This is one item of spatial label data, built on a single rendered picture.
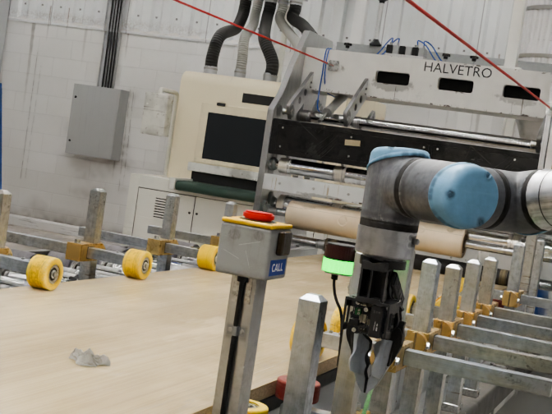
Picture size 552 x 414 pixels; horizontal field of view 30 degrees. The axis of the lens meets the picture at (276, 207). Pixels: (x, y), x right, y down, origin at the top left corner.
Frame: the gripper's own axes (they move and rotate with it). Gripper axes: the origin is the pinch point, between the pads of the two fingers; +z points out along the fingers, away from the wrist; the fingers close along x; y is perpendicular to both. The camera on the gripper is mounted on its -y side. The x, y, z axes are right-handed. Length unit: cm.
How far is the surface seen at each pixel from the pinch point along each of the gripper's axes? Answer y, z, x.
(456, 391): -115, 22, -7
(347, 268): -14.7, -15.6, -10.6
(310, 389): 8.7, 1.0, -6.3
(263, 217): 35.8, -25.3, -6.8
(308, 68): -299, -74, -133
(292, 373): 10.0, -1.2, -9.0
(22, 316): -22, 7, -80
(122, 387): 10.0, 7.4, -37.2
